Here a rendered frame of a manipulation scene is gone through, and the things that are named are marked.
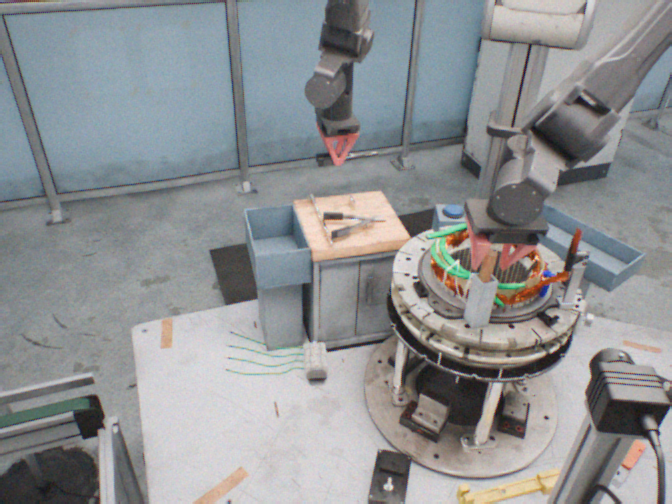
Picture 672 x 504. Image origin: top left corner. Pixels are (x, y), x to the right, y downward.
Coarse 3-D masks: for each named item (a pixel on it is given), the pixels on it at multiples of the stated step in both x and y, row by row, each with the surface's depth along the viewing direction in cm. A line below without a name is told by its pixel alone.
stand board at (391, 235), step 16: (368, 192) 128; (304, 208) 122; (320, 208) 122; (336, 208) 122; (368, 208) 123; (384, 208) 123; (304, 224) 117; (320, 224) 117; (336, 224) 118; (352, 224) 118; (368, 224) 118; (384, 224) 118; (400, 224) 118; (320, 240) 113; (336, 240) 113; (352, 240) 113; (368, 240) 113; (384, 240) 114; (400, 240) 114; (320, 256) 111; (336, 256) 112
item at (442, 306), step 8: (424, 256) 104; (424, 280) 98; (552, 288) 97; (432, 296) 95; (552, 296) 96; (560, 296) 96; (432, 304) 93; (440, 304) 93; (448, 304) 93; (552, 304) 94; (440, 312) 92; (456, 312) 92; (464, 312) 92; (536, 312) 93; (496, 320) 91; (504, 320) 91; (512, 320) 91; (520, 320) 91
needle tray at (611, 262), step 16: (544, 208) 127; (560, 224) 125; (576, 224) 122; (544, 240) 117; (560, 240) 122; (592, 240) 120; (608, 240) 117; (560, 256) 115; (592, 256) 118; (608, 256) 118; (624, 256) 116; (640, 256) 111; (592, 272) 111; (608, 272) 108; (624, 272) 109; (608, 288) 109
